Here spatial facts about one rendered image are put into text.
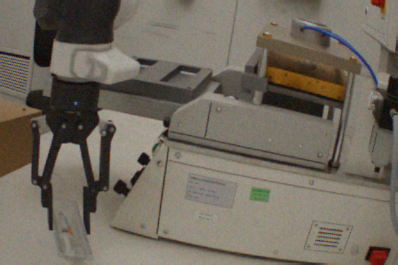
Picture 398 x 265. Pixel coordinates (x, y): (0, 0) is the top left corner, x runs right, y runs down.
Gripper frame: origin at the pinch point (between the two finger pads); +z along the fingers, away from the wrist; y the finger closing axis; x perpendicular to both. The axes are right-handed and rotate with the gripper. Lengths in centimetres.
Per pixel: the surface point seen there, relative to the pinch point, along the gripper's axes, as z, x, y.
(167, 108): -13.1, -12.7, -17.5
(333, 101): -19.6, -1.0, -41.2
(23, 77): 37, -250, 10
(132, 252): 8.1, -2.3, -11.5
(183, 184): -3.5, -5.1, -19.3
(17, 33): 9, -258, 20
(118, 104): -12.2, -16.6, -10.2
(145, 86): -15.6, -15.6, -14.1
